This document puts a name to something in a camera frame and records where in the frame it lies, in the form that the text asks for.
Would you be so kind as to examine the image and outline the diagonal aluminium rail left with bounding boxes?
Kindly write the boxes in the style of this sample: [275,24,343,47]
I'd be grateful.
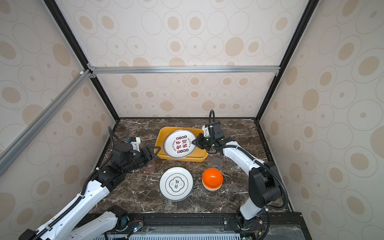
[1,70,91,175]

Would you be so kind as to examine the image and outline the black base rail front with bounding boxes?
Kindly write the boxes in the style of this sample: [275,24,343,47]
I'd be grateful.
[80,212,313,240]

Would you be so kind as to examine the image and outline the white plate red characters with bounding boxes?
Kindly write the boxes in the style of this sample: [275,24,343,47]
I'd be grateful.
[164,130,196,159]

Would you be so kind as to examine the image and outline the black frame post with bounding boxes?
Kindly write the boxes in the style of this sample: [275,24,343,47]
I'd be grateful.
[43,0,120,122]
[255,0,320,123]

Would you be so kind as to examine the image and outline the yellow plastic bin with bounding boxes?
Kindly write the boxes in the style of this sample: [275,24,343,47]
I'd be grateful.
[156,127,208,162]

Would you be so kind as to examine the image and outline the orange bowl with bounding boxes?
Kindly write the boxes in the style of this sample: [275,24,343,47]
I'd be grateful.
[202,168,224,187]

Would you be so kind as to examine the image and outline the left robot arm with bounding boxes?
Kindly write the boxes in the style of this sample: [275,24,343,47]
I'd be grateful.
[19,142,161,240]

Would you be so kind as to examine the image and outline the black frame post right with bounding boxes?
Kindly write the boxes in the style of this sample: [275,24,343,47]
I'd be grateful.
[255,0,320,123]

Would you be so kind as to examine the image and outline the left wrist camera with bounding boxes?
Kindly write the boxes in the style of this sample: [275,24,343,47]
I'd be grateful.
[126,137,141,151]

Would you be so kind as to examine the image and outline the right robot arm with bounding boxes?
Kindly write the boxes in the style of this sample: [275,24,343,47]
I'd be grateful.
[192,122,288,220]

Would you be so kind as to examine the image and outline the white plate quatrefoil pattern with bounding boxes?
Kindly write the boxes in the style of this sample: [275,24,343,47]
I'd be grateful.
[159,167,194,202]

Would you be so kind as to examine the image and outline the black frame post left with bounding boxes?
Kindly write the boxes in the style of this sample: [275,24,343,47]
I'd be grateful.
[43,0,120,122]

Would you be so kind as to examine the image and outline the horizontal aluminium rail back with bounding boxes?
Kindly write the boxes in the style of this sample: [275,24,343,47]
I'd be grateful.
[91,66,280,74]

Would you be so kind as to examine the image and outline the clear cup near bowl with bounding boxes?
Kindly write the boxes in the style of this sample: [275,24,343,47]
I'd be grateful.
[210,158,224,171]

